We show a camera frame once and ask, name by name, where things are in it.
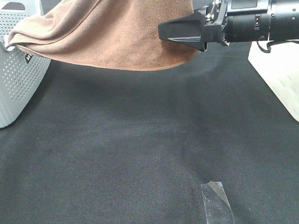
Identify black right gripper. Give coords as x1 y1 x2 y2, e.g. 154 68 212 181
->
158 0 230 52

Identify brown towel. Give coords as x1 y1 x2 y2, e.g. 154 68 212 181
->
7 0 197 71

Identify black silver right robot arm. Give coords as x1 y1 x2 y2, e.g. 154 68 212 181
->
158 0 299 53

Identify white storage bin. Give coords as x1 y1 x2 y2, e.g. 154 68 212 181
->
248 41 299 122

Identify black table cloth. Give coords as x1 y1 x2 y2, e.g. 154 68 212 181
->
0 43 299 224

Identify grey perforated laundry basket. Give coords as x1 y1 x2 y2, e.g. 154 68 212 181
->
0 0 51 129

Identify clear tape strip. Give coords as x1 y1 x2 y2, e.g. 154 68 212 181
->
201 181 236 224

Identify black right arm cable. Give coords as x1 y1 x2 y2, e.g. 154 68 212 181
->
255 37 299 55

